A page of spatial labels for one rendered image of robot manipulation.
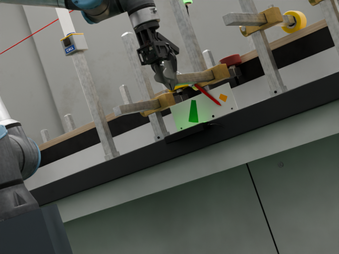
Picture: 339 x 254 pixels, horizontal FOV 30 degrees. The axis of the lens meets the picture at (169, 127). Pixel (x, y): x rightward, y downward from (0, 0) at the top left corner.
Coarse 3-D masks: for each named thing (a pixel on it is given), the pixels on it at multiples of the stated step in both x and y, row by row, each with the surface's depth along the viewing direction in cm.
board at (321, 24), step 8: (312, 24) 216; (320, 24) 214; (296, 32) 219; (304, 32) 218; (312, 32) 216; (280, 40) 223; (288, 40) 221; (272, 48) 225; (240, 56) 232; (248, 56) 231; (256, 56) 229; (184, 88) 248; (112, 112) 269; (80, 128) 281; (88, 128) 278; (64, 136) 287; (72, 136) 284; (48, 144) 293
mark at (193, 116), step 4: (192, 100) 220; (192, 104) 220; (192, 108) 221; (196, 108) 220; (192, 112) 221; (196, 112) 220; (192, 116) 221; (196, 116) 220; (192, 120) 221; (196, 120) 220
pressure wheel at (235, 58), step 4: (228, 56) 227; (232, 56) 227; (236, 56) 227; (220, 60) 229; (224, 60) 227; (228, 60) 227; (232, 60) 226; (236, 60) 227; (240, 60) 228; (228, 64) 227; (232, 64) 226; (236, 64) 231; (228, 68) 233; (236, 80) 229
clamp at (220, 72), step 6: (216, 66) 213; (222, 66) 214; (216, 72) 213; (222, 72) 213; (228, 72) 216; (216, 78) 214; (222, 78) 213; (198, 84) 218; (204, 84) 217; (210, 84) 218
